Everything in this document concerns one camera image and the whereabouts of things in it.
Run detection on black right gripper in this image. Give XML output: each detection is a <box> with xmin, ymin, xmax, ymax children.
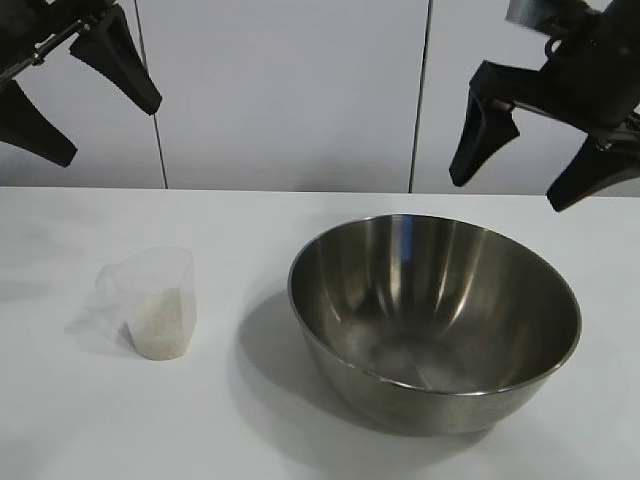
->
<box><xmin>448</xmin><ymin>0</ymin><xmax>640</xmax><ymax>213</ymax></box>

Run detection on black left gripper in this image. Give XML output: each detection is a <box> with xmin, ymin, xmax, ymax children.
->
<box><xmin>0</xmin><ymin>0</ymin><xmax>164</xmax><ymax>167</ymax></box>

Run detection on stainless steel mixing bowl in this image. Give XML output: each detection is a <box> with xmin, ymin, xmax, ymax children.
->
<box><xmin>286</xmin><ymin>213</ymin><xmax>584</xmax><ymax>435</ymax></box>

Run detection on clear plastic measuring cup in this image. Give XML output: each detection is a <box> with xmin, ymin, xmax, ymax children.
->
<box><xmin>93</xmin><ymin>247</ymin><xmax>197</xmax><ymax>360</ymax></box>

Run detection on white rice grains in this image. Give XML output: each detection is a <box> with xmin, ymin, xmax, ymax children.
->
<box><xmin>124</xmin><ymin>287</ymin><xmax>195</xmax><ymax>360</ymax></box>

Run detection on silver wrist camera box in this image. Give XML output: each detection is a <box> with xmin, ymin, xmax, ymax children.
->
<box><xmin>504</xmin><ymin>0</ymin><xmax>554</xmax><ymax>37</ymax></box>

